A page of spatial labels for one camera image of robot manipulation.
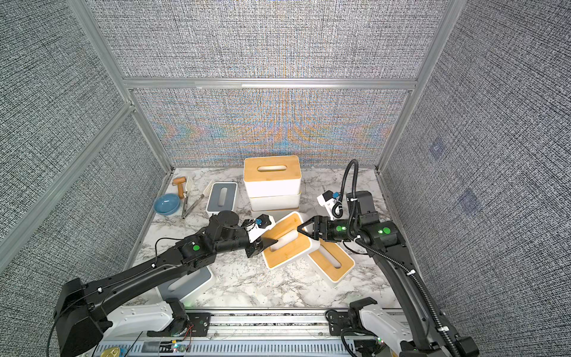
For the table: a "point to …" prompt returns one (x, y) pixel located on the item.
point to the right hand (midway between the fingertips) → (306, 227)
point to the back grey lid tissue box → (221, 196)
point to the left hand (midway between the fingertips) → (276, 231)
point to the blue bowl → (166, 204)
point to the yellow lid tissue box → (271, 198)
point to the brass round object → (111, 352)
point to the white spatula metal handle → (204, 193)
